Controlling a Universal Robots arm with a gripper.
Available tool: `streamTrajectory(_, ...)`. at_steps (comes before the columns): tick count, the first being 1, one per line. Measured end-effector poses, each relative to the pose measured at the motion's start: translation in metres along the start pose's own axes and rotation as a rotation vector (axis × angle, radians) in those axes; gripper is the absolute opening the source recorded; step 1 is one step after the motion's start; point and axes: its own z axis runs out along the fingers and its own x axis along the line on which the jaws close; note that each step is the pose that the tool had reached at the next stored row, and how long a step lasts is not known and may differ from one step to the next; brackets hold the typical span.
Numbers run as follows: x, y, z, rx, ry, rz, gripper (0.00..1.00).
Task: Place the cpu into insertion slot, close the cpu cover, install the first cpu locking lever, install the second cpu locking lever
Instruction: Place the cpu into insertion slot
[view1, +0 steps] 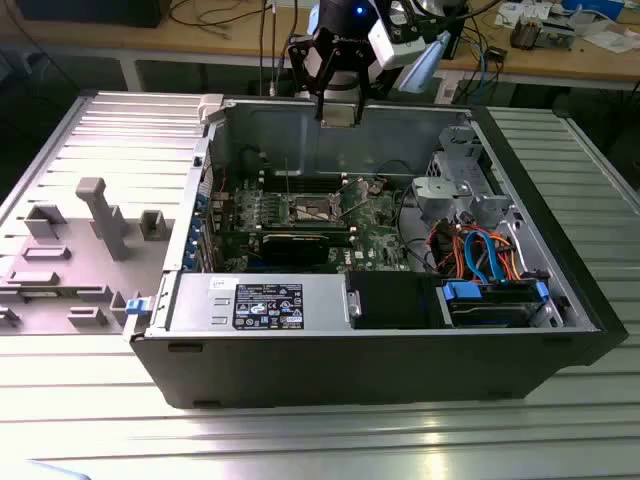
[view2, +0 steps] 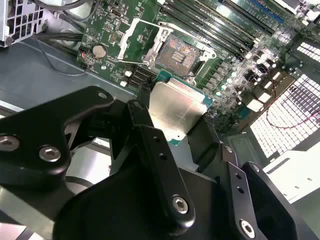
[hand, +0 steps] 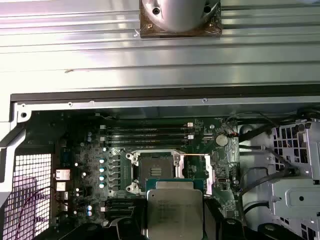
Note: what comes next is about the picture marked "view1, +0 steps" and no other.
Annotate wooden desk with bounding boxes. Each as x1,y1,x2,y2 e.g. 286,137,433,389
0,0,640,91

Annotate black PC case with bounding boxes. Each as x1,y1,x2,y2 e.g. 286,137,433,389
128,89,630,411

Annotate white papers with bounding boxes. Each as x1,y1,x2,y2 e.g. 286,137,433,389
583,23,640,54

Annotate orange wire bundle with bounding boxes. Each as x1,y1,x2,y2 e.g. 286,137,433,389
433,223,526,281

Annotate grey parts rack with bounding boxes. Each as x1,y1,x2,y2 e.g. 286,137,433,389
0,174,176,336

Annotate copper heat sink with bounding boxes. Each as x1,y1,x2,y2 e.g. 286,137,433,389
509,14,544,50

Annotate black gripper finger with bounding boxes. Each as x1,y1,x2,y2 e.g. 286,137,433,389
348,48,375,125
287,35,332,121

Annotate black graphics card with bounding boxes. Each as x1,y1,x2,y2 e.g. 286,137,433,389
260,230,331,266

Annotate CPU socket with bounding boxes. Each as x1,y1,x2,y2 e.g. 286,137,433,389
287,192,344,225

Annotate metal component box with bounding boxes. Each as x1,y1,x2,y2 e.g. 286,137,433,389
542,14,576,51

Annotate green RAM stick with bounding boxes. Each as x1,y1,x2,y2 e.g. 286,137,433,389
19,285,109,301

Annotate black upright desktop box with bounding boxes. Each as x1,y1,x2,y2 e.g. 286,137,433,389
448,22,465,61

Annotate beige case latch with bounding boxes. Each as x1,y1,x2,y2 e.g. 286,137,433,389
198,93,225,126

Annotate blue box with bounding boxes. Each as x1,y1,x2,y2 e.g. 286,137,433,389
559,0,626,16

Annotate large black box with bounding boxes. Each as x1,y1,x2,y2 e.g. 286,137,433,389
19,0,161,29

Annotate long black RAM stick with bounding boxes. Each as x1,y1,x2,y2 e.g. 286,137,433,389
219,225,354,247

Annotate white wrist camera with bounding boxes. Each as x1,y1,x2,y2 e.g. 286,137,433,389
368,13,427,71

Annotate black RAM slot bank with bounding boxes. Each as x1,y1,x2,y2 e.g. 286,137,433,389
259,169,349,195

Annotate blue wire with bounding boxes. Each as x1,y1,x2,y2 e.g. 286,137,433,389
463,227,506,285

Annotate silver power supply unit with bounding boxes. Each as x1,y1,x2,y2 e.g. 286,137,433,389
169,273,351,334

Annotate silver drive cage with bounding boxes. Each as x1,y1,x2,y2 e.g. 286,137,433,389
410,123,524,236

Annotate black drive bay cover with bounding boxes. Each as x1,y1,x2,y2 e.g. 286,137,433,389
349,273,442,330

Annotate blue disk carrier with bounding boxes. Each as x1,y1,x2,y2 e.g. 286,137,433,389
438,278,552,330

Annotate green motherboard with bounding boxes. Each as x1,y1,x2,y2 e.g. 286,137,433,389
207,174,416,274

